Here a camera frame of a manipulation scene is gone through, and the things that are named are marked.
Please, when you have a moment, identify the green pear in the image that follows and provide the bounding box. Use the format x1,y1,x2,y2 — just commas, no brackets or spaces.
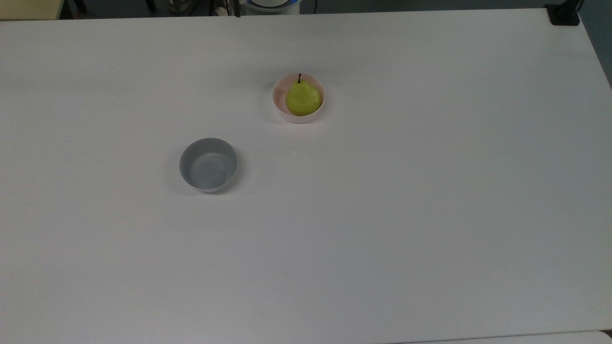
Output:
285,73,323,117

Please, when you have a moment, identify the pink bowl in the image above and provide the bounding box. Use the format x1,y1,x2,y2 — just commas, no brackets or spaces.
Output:
271,73,326,124

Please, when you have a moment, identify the grey bowl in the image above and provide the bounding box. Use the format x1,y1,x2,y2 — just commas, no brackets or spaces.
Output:
179,138,239,194

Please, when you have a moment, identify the black table clamp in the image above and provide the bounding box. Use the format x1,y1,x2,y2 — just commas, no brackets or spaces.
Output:
544,0,583,26

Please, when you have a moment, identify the beige wooden furniture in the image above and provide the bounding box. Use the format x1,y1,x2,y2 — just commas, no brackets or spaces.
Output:
0,0,65,21

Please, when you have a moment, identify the white robot base blue ring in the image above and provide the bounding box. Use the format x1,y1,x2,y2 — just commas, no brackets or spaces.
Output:
240,0,302,14

